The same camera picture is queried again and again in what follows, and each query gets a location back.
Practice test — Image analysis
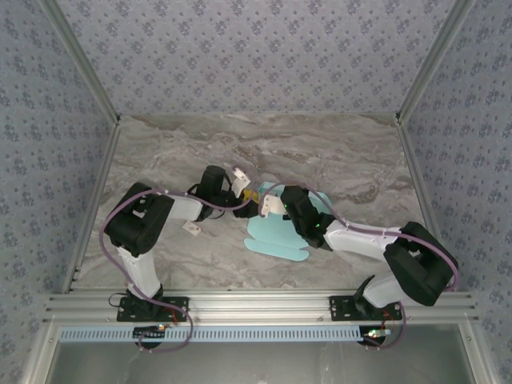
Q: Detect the light blue paper box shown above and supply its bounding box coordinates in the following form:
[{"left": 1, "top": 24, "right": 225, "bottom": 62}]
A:
[{"left": 242, "top": 181, "right": 335, "bottom": 263}]

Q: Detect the small circuit board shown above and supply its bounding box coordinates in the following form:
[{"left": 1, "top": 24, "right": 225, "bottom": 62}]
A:
[
  {"left": 133, "top": 325, "right": 168, "bottom": 338},
  {"left": 362, "top": 327, "right": 392, "bottom": 342}
]

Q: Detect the grey metal lower panel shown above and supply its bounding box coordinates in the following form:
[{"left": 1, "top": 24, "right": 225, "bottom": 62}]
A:
[{"left": 22, "top": 319, "right": 499, "bottom": 384}]

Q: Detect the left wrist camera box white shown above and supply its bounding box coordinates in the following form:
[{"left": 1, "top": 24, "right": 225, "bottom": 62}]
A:
[{"left": 233, "top": 166, "right": 251, "bottom": 196}]

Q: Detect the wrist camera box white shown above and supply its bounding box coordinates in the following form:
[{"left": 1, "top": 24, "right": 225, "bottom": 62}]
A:
[
  {"left": 259, "top": 194, "right": 287, "bottom": 219},
  {"left": 233, "top": 166, "right": 251, "bottom": 196}
]

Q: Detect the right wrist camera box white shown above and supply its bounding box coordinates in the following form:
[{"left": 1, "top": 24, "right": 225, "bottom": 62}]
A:
[{"left": 259, "top": 194, "right": 287, "bottom": 219}]

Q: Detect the aluminium table back rail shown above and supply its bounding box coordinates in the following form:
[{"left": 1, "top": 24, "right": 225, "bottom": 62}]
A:
[{"left": 118, "top": 111, "right": 401, "bottom": 120}]

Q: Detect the aluminium mounting rail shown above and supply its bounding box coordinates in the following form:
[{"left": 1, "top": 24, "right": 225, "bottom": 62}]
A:
[{"left": 42, "top": 290, "right": 479, "bottom": 325}]

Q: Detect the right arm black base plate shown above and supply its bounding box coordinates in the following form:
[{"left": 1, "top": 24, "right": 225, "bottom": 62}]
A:
[{"left": 327, "top": 294, "right": 403, "bottom": 322}]

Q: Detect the aluminium table side rail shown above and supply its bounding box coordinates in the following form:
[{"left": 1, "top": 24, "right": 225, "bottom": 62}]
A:
[
  {"left": 62, "top": 118, "right": 121, "bottom": 295},
  {"left": 395, "top": 115, "right": 457, "bottom": 291}
]

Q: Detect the light blue slotted cable duct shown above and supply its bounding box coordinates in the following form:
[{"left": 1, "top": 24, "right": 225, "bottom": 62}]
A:
[{"left": 58, "top": 324, "right": 363, "bottom": 343}]

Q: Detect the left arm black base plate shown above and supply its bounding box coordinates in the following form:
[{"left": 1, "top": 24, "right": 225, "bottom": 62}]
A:
[{"left": 116, "top": 295, "right": 190, "bottom": 322}]

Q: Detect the aluminium corner post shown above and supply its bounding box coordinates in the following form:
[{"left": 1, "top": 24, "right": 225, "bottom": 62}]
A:
[
  {"left": 39, "top": 0, "right": 122, "bottom": 126},
  {"left": 394, "top": 0, "right": 478, "bottom": 126}
]

